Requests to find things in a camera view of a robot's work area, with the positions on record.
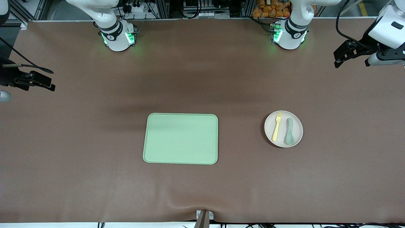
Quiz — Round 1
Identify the beige round plate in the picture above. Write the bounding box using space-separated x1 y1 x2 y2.
264 111 303 148

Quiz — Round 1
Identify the yellow plastic fork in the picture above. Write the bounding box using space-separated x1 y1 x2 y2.
272 112 283 142

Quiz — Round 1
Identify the bag of orange buns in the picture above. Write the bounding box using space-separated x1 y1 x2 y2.
252 0 291 18

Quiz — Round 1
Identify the green plastic spoon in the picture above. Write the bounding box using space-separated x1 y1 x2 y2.
284 118 294 146

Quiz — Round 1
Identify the brown table cover mat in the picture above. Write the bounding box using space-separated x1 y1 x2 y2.
0 18 405 224

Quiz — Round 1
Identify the white power strip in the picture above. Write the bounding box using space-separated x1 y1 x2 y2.
122 3 153 14

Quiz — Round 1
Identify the white terminal strip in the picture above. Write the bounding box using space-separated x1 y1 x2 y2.
183 11 230 19

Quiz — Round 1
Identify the light green rectangular tray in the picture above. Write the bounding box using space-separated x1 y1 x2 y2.
143 113 219 165

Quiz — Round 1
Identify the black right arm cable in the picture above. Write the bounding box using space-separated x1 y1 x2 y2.
0 37 54 74

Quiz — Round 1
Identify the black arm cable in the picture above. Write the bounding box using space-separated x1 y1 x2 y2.
335 0 364 48
0 37 54 74

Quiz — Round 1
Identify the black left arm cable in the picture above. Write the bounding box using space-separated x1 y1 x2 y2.
335 0 364 48

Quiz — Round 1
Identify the aluminium frame post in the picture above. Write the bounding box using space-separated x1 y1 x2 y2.
154 0 171 18

